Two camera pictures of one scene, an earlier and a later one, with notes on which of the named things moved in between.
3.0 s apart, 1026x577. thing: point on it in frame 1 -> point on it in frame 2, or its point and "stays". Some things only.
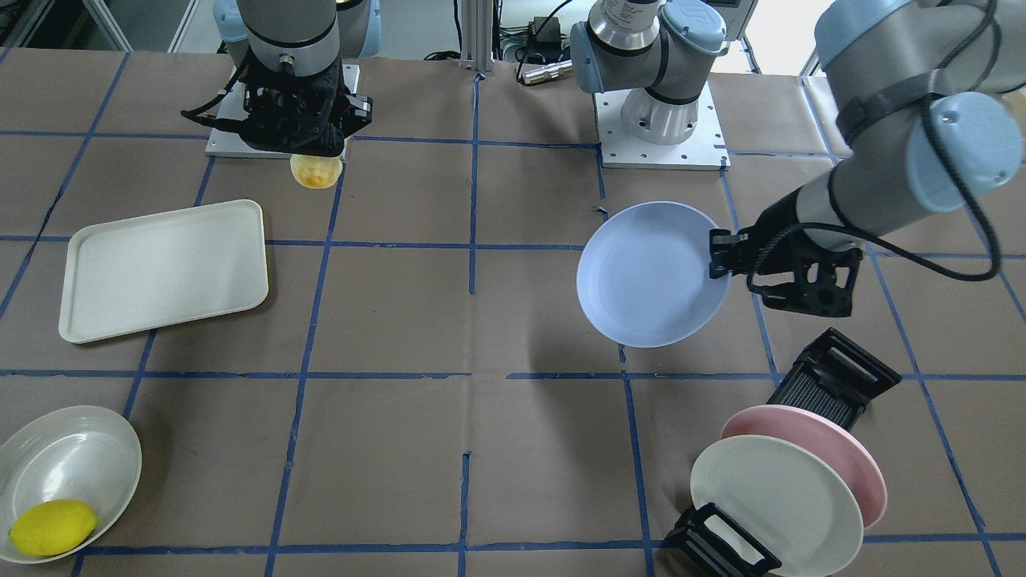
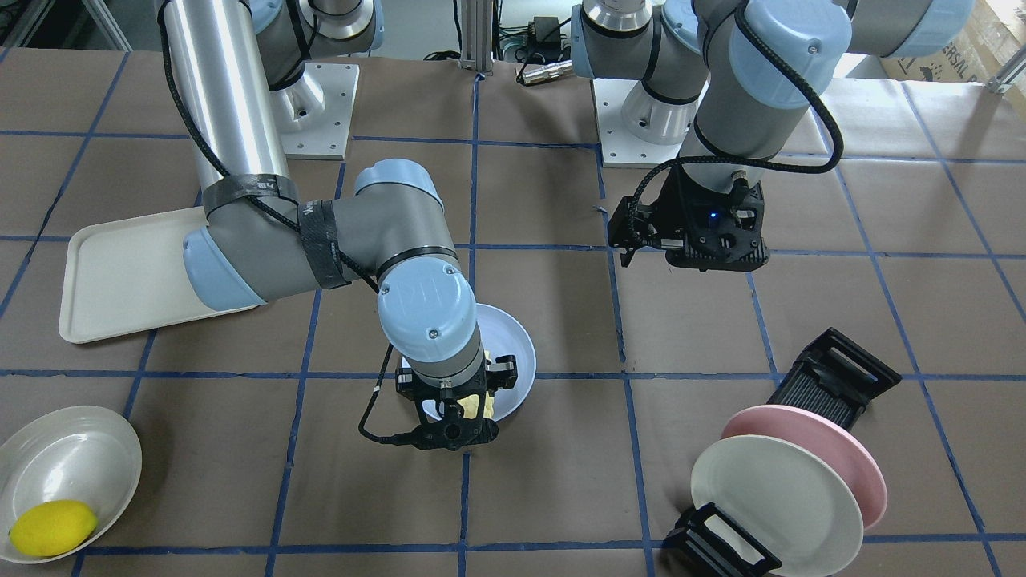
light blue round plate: x=644 y=273 -> x=502 y=334
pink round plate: x=824 y=431 stays
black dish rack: x=834 y=377 stays
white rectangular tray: x=134 y=274 stays
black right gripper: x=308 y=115 -> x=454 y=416
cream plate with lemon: x=88 y=455 stays
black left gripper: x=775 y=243 -> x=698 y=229
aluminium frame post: x=477 y=35 stays
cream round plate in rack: x=786 y=499 stays
